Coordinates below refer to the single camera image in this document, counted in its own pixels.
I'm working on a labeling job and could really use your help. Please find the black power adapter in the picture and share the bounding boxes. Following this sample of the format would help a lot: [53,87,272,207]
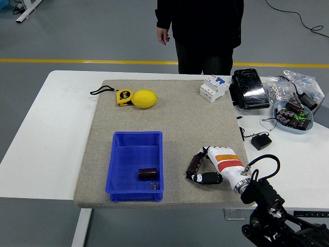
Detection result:
[292,91,319,111]

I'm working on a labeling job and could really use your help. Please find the person's right hand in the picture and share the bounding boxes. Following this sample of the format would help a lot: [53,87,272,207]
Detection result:
[157,27,171,46]

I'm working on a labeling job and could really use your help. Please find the long dark brown battery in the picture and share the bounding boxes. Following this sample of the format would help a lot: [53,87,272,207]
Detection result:
[186,155,204,177]

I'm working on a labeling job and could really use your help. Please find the small black adapter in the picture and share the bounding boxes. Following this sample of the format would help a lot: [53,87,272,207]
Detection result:
[239,126,272,150]

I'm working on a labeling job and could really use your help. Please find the short dark brown battery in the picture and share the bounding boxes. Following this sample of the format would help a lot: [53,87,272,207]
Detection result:
[137,167,158,181]

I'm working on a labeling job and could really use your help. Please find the green plastic connector pile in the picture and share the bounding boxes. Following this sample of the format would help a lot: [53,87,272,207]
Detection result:
[293,109,310,121]

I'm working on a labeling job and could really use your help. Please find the black wrapped case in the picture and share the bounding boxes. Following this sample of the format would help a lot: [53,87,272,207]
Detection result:
[228,68,270,110]

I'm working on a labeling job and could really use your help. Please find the clear bag of washers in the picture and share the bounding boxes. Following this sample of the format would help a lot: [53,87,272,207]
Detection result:
[264,75,296,108]

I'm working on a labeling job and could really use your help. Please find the grey-brown mat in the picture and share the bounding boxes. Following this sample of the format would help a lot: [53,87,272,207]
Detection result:
[72,79,258,209]

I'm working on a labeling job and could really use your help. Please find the black table control panel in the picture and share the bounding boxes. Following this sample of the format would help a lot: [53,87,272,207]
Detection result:
[293,210,329,219]

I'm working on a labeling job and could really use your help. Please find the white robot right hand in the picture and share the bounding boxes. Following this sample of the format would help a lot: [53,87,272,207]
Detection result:
[186,146,251,188]

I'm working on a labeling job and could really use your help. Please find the black floor cable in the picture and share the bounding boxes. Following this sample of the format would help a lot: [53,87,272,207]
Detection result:
[264,0,329,39]

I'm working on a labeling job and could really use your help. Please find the yellow tape measure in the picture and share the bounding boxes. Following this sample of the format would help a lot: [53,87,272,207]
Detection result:
[89,86,134,108]

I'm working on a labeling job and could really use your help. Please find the light blue bowl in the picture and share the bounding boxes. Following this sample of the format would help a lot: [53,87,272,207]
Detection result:
[272,99,314,134]

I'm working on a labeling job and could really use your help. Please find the yellow lemon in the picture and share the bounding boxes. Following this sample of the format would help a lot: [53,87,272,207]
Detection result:
[131,89,158,109]

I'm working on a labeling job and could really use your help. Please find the clear bag of blue parts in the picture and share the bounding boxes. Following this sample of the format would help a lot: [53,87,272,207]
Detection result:
[282,69,325,103]

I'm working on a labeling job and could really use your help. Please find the white metal frame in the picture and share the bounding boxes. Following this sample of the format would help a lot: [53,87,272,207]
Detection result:
[15,0,43,24]

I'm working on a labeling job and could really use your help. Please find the blue plastic box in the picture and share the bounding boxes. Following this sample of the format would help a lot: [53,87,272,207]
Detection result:
[104,130,165,203]

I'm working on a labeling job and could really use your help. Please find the white circuit breaker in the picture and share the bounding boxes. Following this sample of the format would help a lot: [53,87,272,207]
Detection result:
[199,74,230,103]

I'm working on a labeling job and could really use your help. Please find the person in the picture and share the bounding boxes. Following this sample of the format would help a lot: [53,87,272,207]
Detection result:
[155,0,244,76]

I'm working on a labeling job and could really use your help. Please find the thin wire loop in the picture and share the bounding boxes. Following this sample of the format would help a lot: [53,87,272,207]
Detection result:
[260,117,278,132]

